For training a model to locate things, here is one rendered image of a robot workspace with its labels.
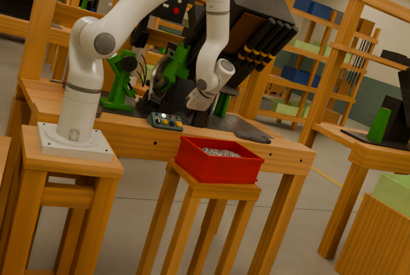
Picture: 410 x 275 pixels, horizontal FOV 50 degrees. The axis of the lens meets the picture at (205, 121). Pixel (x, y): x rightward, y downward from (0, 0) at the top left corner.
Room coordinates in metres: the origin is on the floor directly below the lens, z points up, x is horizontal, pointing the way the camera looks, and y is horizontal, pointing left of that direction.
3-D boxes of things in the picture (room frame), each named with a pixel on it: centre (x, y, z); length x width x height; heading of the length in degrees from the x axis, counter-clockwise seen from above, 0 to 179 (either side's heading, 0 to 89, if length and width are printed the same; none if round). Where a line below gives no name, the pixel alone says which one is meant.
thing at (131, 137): (2.07, 0.02, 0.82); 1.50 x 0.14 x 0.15; 123
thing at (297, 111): (8.10, -1.46, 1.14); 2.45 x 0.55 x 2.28; 122
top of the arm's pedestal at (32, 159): (1.49, 0.43, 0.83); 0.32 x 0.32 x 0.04; 29
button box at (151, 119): (1.95, 0.17, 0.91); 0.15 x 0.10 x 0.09; 123
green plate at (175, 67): (2.21, 0.20, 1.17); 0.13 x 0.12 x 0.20; 123
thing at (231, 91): (2.26, 0.05, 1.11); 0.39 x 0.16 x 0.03; 33
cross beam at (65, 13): (2.62, 0.37, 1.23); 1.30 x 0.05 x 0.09; 123
